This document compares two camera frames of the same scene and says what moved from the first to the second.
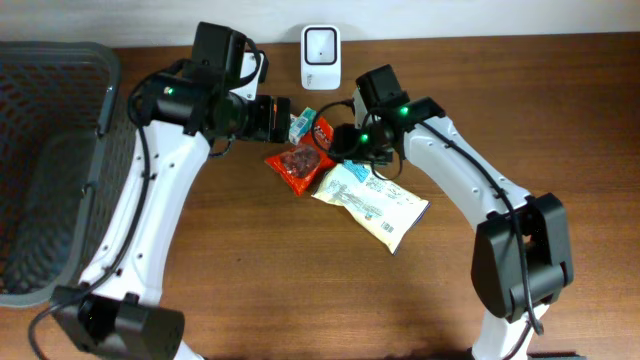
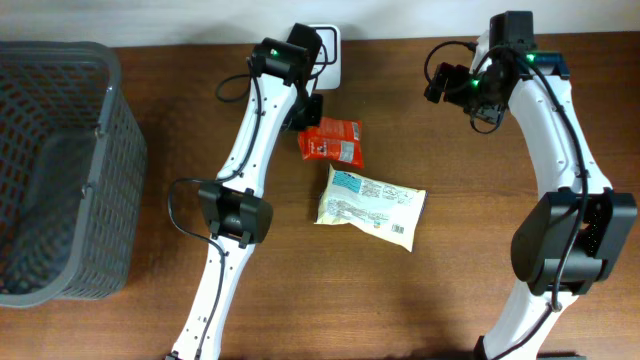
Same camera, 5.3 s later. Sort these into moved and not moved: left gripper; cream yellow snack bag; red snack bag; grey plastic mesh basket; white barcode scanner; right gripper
Moved: cream yellow snack bag; red snack bag; left gripper; right gripper
Not moved: grey plastic mesh basket; white barcode scanner
